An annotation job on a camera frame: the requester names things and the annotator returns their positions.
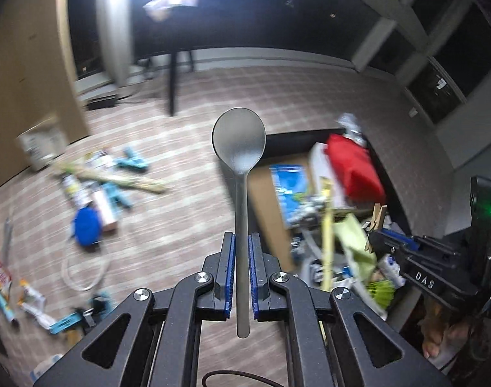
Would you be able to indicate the black power strip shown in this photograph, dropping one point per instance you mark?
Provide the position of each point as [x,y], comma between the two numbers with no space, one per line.
[107,101]

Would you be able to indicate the blue wipes packet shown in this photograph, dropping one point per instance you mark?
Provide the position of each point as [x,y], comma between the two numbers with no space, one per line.
[291,187]

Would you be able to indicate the red white snack packet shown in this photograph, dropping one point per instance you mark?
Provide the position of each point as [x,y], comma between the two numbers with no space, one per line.
[5,282]

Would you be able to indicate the coiled white cable packet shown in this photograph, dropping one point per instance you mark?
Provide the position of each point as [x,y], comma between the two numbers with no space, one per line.
[33,302]

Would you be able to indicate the silver foil wrapper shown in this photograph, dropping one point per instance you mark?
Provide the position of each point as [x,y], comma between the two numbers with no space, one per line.
[352,129]

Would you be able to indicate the yellow green mesh item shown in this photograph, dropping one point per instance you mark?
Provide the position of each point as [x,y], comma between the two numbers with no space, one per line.
[382,292]

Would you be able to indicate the black storage box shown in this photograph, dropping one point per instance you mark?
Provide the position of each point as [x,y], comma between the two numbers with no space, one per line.
[315,211]

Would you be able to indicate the person right hand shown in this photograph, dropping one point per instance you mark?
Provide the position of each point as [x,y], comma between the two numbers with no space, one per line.
[440,325]

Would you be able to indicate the black chair leg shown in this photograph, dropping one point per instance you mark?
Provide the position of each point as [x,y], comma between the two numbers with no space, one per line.
[172,78]

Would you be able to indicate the white foil pouch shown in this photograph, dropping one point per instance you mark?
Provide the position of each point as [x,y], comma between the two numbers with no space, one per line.
[43,142]

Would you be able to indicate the white blue tube bottle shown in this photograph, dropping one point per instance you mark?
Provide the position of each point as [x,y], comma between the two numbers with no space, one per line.
[44,366]

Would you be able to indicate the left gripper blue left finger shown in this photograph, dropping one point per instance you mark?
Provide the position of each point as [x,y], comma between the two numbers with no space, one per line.
[224,277]

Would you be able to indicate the wooden clothespin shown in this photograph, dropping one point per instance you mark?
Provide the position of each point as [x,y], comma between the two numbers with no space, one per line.
[376,223]

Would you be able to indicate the red pouch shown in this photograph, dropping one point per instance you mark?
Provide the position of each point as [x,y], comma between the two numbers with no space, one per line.
[355,171]

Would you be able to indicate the grey marker pen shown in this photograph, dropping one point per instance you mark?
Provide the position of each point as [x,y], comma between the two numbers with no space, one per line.
[4,252]

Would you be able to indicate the grey metal spoon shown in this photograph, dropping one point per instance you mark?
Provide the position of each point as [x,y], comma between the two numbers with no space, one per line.
[238,139]

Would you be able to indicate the teal clothespin far right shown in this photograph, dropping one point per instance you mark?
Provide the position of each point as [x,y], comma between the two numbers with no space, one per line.
[132,161]

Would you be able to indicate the yellow long sachet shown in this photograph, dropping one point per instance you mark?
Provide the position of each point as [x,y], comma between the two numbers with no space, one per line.
[328,238]

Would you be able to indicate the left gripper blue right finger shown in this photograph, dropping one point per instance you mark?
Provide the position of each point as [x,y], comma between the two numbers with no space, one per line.
[258,276]

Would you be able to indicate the light blue clothespin centre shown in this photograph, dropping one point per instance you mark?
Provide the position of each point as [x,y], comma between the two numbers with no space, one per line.
[115,196]

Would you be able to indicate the wrapped bamboo chopsticks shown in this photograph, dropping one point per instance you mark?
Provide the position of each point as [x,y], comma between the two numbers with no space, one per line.
[131,182]

